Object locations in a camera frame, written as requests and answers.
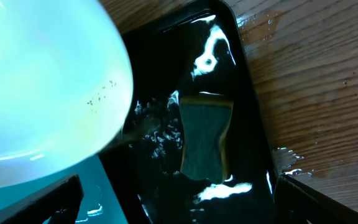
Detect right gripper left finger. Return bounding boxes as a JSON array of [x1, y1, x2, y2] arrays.
[[0, 174, 84, 224]]

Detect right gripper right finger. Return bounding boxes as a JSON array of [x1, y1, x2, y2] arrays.
[[273, 175, 358, 224]]

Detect green yellow sponge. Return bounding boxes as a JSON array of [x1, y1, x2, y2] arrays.
[[180, 95, 234, 184]]

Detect white plate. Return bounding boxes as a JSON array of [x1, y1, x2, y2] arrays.
[[0, 0, 134, 188]]

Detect teal plastic tray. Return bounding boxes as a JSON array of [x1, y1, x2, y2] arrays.
[[0, 156, 127, 224]]

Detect black plastic tray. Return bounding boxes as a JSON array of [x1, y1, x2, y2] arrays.
[[99, 1, 277, 223]]

